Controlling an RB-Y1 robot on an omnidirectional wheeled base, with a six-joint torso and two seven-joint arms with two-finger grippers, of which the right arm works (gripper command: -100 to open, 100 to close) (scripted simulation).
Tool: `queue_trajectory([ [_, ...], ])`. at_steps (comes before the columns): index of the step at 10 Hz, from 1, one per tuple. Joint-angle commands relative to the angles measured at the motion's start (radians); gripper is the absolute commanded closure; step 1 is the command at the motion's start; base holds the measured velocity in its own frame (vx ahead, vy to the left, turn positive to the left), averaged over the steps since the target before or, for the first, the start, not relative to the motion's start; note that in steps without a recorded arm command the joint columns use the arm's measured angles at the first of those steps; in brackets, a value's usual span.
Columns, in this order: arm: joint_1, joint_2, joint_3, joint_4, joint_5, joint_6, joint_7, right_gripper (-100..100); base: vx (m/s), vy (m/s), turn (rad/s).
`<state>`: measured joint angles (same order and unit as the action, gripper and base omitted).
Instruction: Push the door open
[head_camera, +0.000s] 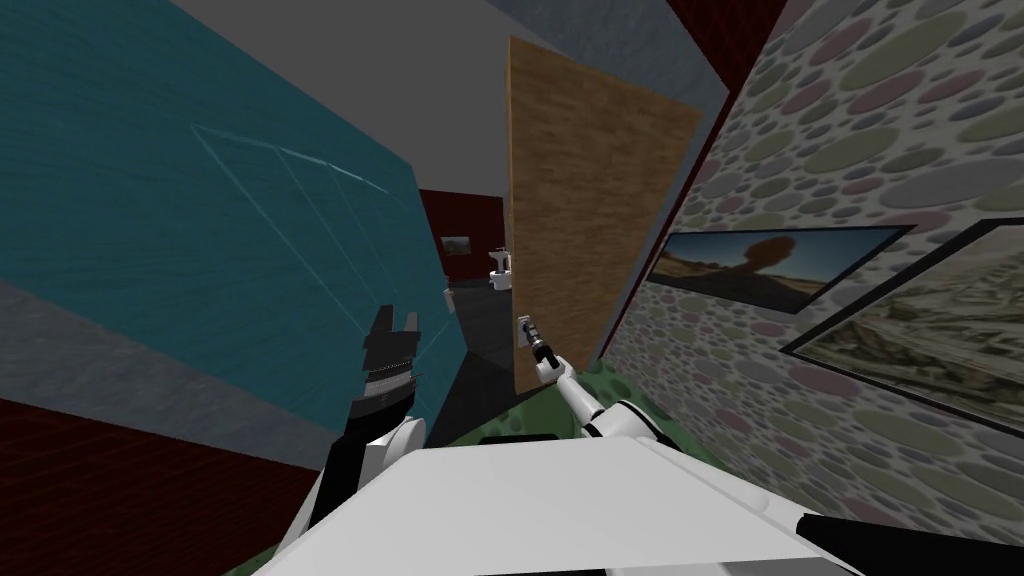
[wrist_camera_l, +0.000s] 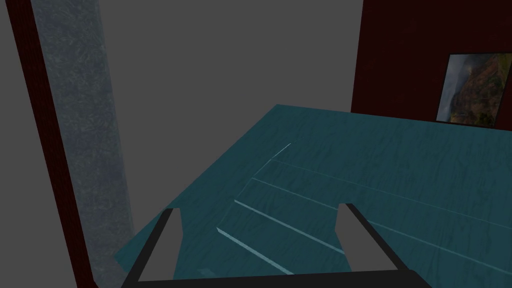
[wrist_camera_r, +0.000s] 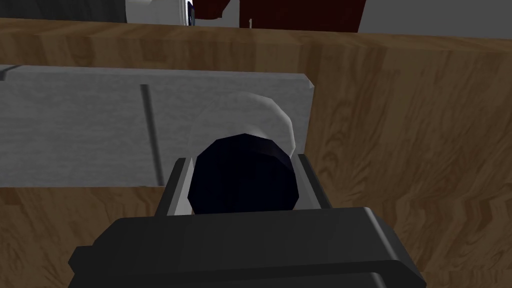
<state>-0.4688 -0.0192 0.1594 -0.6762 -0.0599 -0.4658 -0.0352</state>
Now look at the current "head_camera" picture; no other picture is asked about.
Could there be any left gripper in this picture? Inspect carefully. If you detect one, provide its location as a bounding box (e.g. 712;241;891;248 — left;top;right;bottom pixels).
363;305;423;374

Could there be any brown wooden door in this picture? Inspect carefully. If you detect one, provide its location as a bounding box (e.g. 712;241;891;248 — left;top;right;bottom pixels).
506;35;705;397

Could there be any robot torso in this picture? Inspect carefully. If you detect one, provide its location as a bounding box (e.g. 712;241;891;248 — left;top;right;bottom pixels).
254;434;867;576

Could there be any black-framed tree landscape picture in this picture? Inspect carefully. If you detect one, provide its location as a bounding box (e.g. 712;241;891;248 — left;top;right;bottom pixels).
645;225;918;317

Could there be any black-framed pale landscape picture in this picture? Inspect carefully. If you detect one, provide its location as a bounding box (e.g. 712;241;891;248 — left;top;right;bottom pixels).
779;217;1024;439

